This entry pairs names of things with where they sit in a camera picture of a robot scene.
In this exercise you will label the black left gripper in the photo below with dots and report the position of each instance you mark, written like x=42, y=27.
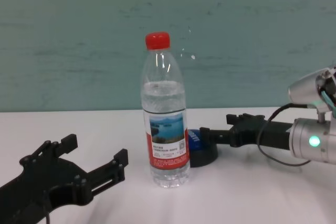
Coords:
x=44, y=184

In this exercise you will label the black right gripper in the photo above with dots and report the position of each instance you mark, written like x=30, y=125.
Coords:
x=262, y=134

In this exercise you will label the blue push button black base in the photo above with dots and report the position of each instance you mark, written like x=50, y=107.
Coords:
x=202, y=155

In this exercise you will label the clear water bottle red cap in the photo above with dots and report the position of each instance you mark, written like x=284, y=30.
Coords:
x=164, y=98

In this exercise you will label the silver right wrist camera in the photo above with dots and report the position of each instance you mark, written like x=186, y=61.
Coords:
x=312, y=90

